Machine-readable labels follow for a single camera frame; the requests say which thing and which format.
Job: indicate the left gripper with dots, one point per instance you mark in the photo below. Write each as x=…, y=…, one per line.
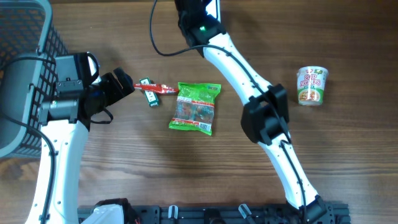
x=117, y=91

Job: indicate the small green box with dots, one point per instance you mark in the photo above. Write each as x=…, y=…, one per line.
x=150, y=96

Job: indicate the red snack packet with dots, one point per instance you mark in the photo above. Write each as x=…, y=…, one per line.
x=156, y=88

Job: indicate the green snack bag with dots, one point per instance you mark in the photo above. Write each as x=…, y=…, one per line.
x=195, y=108

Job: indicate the cup noodles container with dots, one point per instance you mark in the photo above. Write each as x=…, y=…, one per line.
x=311, y=81

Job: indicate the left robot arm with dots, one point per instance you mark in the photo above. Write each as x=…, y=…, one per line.
x=65, y=117

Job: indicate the white barcode scanner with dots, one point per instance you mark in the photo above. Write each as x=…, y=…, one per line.
x=213, y=9

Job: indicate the grey plastic shopping basket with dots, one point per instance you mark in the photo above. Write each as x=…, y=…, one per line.
x=29, y=45

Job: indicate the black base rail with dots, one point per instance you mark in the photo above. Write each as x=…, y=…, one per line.
x=276, y=213

